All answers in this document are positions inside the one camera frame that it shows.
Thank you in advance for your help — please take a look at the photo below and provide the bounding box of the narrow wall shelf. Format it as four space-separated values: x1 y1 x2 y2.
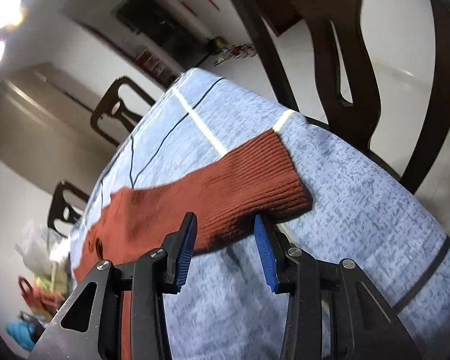
135 45 181 89

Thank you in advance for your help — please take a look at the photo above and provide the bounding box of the red bag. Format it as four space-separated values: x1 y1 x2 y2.
18 275 64 312

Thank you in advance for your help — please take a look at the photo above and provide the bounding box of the dark open doorway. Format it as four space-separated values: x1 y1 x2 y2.
114 0 207 68

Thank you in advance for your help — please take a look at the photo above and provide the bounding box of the small colourful decoration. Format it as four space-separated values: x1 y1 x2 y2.
209 37 256 65

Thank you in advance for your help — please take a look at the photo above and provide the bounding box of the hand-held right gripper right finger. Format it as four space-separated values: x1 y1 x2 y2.
254 214 422 360

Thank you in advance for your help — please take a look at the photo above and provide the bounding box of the brown grey refrigerator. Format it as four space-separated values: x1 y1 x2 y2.
0 63 132 196

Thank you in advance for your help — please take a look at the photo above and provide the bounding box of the blue cloth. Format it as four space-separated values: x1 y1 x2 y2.
5 320 36 351

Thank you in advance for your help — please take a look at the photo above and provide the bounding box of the dark wooden dining chair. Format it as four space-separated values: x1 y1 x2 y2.
221 0 450 196
90 76 156 145
48 181 91 238

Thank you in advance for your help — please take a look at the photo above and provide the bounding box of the white plastic bag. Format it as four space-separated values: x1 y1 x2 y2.
15 221 61 271

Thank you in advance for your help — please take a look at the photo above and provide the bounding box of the rust red knit hat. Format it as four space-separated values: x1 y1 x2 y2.
73 129 314 360

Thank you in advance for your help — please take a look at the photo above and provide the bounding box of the bright ceiling lamp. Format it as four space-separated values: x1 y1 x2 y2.
0 0 25 76

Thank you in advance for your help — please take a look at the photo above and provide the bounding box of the blue checked tablecloth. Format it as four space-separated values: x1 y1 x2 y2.
69 67 450 360

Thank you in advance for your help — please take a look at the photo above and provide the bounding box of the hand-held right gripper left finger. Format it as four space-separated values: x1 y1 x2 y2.
28 212 197 360

